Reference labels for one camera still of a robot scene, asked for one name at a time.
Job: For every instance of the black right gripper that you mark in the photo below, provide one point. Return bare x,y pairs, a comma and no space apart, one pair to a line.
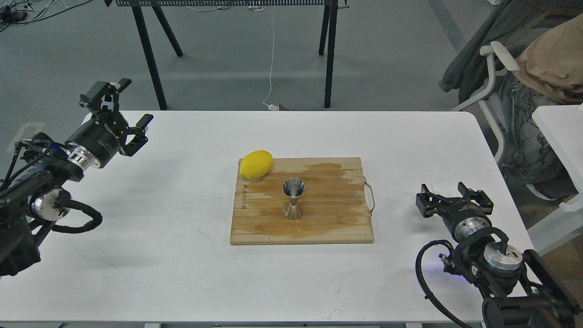
462,219

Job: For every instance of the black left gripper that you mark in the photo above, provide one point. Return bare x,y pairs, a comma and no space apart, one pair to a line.
106,131

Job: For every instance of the steel double jigger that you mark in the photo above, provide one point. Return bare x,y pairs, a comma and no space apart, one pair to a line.
293,189

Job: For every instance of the small clear glass beaker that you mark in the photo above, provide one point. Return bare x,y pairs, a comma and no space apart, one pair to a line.
443,188

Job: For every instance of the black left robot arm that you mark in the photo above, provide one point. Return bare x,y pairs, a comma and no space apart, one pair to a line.
33,199

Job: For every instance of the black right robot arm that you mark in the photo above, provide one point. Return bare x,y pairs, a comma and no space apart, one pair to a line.
518,290

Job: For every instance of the wooden cutting board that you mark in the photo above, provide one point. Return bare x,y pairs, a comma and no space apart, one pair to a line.
333,207

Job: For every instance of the white side table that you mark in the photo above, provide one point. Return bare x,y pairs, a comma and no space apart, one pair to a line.
562,126

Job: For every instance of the yellow lemon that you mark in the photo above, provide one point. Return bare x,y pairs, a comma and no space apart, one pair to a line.
256,165

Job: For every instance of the white office chair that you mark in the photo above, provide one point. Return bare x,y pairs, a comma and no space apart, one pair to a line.
523,154

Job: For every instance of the seated person in brown shirt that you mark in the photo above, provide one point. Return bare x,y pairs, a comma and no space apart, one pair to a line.
544,37

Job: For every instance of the black metal frame table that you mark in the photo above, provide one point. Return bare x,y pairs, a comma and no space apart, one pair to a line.
212,41

